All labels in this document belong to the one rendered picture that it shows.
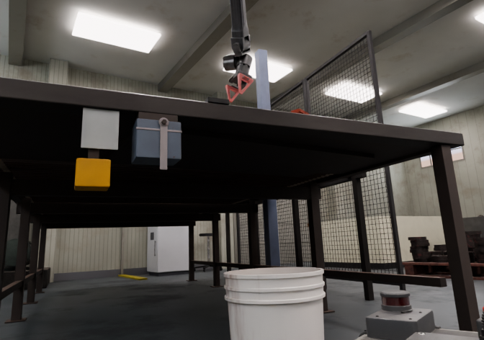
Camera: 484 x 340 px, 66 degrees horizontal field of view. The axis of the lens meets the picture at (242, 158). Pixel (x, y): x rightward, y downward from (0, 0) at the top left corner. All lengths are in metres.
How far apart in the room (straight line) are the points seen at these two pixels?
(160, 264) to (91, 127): 5.51
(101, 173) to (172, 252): 5.58
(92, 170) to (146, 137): 0.18
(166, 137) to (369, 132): 0.83
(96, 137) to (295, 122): 0.68
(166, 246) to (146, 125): 5.51
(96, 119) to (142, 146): 0.15
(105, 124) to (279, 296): 0.69
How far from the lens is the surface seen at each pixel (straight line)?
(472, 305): 1.90
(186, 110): 1.22
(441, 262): 4.92
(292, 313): 1.06
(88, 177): 1.10
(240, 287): 1.07
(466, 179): 11.80
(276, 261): 3.50
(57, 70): 7.49
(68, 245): 7.09
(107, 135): 1.15
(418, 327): 0.92
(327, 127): 1.45
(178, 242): 6.68
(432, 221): 7.33
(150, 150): 1.13
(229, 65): 1.67
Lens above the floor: 0.45
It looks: 13 degrees up
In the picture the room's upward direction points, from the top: 2 degrees counter-clockwise
